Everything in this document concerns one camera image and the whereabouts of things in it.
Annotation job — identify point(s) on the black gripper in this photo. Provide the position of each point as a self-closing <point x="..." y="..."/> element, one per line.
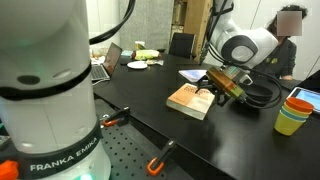
<point x="225" y="83"/>

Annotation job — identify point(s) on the white book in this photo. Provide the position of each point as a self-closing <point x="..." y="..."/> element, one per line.
<point x="191" y="100"/>

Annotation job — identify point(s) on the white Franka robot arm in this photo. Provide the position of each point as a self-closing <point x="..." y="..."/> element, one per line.
<point x="43" y="100"/>

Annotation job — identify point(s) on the pale blue paperback book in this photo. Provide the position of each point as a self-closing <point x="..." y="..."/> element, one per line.
<point x="192" y="75"/>

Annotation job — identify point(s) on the black bowl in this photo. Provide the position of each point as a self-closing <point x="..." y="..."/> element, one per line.
<point x="260" y="91"/>

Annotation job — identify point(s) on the black chair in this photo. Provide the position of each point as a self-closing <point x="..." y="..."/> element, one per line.
<point x="181" y="46"/>

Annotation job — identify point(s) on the wooden cabinet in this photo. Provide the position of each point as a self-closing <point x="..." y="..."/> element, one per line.
<point x="196" y="23"/>

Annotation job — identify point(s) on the yellow-green food bag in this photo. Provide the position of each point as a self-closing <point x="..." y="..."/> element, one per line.
<point x="146" y="54"/>

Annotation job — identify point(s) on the seated person dark clothes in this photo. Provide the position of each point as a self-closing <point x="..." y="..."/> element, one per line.
<point x="283" y="56"/>

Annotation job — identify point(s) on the teal plastic cup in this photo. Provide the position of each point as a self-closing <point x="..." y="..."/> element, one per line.
<point x="289" y="116"/>

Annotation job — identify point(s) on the white plate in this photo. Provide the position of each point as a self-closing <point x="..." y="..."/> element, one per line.
<point x="137" y="65"/>

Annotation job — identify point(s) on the yellow-green plastic cup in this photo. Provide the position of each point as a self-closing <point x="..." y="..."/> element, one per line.
<point x="287" y="126"/>

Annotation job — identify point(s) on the yellow plastic cup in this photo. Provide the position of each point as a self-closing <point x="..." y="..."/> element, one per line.
<point x="293" y="112"/>

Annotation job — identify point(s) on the orange black bar clamp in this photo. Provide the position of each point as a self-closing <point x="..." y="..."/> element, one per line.
<point x="116" y="117"/>
<point x="161" y="158"/>

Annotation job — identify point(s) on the orange plastic cup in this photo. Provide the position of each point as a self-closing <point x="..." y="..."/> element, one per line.
<point x="300" y="104"/>

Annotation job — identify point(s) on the tablet with blue screen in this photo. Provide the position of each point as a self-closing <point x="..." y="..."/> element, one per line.
<point x="310" y="96"/>

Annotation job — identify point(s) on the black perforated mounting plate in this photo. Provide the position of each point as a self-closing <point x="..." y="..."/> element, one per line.
<point x="133" y="153"/>

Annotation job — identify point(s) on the black base board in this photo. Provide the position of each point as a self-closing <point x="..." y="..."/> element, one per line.
<point x="110" y="111"/>

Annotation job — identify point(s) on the orange knob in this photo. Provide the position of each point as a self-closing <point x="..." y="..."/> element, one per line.
<point x="7" y="170"/>

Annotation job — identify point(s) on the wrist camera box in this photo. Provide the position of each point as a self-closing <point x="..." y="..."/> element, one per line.
<point x="238" y="73"/>

